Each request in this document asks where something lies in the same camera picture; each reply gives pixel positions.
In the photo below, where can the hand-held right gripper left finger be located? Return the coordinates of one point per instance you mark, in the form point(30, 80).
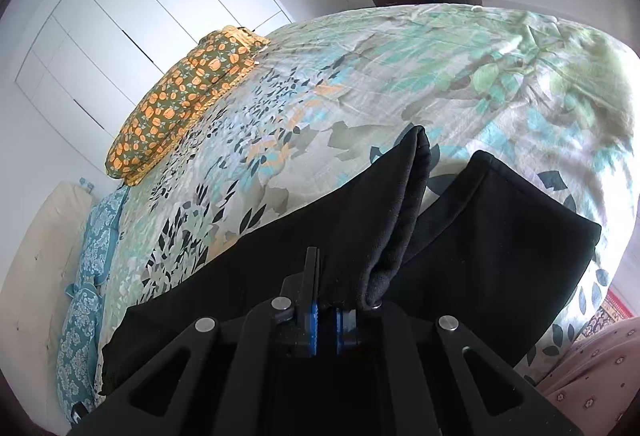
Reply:
point(311, 331)

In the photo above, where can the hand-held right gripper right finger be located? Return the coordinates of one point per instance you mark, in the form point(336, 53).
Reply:
point(343, 331)

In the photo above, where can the black pants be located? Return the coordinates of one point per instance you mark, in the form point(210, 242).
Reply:
point(475, 241)

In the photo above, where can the teal patterned pillow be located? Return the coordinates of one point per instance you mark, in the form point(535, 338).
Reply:
point(80, 341)
point(102, 236)

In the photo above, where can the pink patterned bed sheet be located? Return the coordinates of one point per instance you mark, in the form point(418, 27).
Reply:
point(600, 381)

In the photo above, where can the red patterned rug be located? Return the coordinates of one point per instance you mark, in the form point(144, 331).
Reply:
point(607, 313)

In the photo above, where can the leaf print blanket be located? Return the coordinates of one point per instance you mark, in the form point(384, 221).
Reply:
point(375, 65)

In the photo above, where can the orange floral pillow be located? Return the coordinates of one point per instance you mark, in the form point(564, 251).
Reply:
point(175, 100)

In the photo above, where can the cream padded headboard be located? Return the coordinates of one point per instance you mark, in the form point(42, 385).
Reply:
point(40, 291)

